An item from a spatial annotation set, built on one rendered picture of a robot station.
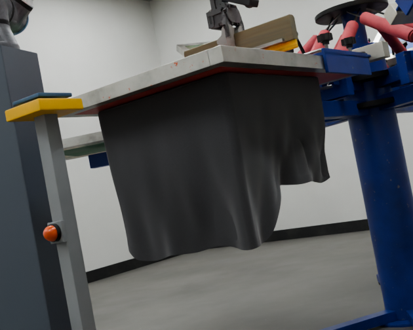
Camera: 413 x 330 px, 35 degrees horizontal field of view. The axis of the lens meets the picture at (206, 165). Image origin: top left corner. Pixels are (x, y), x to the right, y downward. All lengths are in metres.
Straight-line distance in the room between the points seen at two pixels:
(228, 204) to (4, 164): 0.70
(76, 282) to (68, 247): 0.08
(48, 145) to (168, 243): 0.41
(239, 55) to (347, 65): 0.55
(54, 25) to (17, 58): 4.81
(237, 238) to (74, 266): 0.39
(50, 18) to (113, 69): 0.90
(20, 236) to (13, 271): 0.10
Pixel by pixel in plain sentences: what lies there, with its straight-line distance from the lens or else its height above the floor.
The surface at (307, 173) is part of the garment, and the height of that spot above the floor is 0.68.
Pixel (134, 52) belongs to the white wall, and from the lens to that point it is 7.52.
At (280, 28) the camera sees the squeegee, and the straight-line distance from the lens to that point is 1.97.
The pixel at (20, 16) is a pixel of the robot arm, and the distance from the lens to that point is 2.23.
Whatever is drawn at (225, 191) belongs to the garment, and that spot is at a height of 0.67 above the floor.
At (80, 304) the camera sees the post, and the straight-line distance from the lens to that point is 1.56.
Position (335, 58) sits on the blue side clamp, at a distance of 1.91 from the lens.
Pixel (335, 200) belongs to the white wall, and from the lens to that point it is 6.63.
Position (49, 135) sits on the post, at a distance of 1.56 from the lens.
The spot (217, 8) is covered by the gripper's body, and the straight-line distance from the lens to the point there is 2.10.
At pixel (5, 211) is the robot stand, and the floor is 0.73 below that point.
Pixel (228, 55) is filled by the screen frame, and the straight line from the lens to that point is 1.47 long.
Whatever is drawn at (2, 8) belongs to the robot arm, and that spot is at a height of 1.33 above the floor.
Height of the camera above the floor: 0.68
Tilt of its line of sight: 2 degrees up
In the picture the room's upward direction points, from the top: 11 degrees counter-clockwise
